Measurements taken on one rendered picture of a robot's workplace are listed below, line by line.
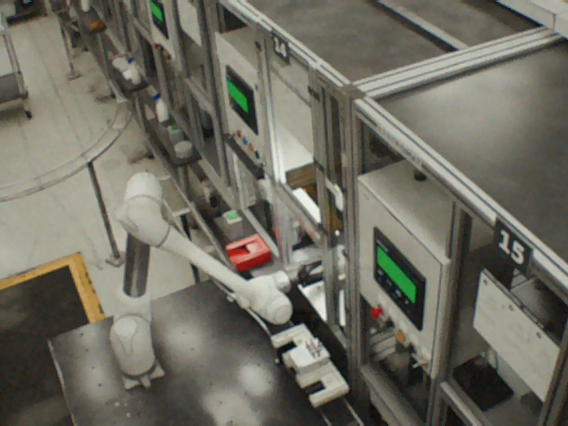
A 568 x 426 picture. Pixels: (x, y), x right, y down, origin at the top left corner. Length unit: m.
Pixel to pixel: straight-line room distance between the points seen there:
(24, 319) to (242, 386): 1.93
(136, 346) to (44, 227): 2.40
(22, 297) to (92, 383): 1.64
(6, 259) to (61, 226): 0.46
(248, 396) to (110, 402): 0.57
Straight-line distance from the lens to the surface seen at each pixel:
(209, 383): 2.99
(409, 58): 2.21
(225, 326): 3.19
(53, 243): 5.00
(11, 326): 4.51
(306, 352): 2.72
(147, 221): 2.54
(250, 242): 3.14
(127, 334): 2.89
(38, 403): 4.04
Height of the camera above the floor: 3.01
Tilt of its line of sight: 39 degrees down
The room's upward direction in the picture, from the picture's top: 6 degrees counter-clockwise
